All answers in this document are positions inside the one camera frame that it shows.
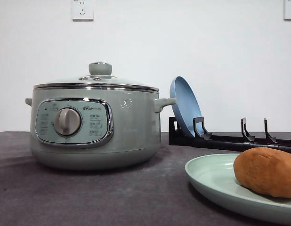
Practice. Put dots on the white wall socket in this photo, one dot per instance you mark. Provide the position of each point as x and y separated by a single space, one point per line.
83 11
286 11

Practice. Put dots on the brown potato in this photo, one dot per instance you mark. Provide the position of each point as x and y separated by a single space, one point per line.
265 169

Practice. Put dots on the glass steamer lid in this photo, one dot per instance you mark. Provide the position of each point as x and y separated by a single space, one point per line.
99 78

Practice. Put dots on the green plate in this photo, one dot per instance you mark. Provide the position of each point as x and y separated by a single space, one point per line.
215 175

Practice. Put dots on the green electric steamer pot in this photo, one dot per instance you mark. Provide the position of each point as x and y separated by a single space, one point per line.
96 125

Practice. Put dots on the blue plate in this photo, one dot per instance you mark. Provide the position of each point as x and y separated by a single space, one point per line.
186 108

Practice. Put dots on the white wall socket left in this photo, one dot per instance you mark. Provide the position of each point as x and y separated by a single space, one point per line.
83 11

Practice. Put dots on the black plate rack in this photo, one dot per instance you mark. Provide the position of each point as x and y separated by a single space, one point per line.
203 139

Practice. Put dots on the white wall socket right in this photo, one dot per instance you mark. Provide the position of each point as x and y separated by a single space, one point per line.
286 11

